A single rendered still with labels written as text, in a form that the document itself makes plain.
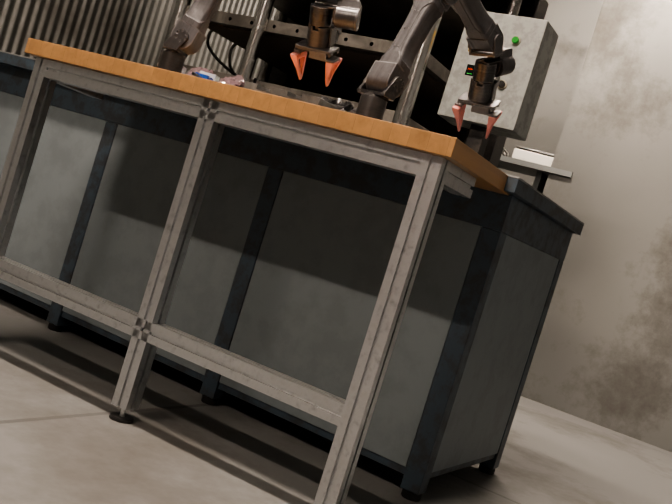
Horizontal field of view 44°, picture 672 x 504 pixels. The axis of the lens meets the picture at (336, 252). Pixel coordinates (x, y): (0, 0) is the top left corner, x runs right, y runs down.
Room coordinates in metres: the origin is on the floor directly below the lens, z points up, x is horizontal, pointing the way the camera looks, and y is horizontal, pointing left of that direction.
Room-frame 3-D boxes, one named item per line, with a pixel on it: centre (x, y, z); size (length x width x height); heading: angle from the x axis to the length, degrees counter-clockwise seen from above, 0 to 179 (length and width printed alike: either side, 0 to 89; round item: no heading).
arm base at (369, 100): (1.91, 0.02, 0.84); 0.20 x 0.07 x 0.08; 63
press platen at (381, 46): (3.66, 0.23, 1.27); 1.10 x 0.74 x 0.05; 61
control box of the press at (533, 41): (3.07, -0.37, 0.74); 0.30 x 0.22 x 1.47; 61
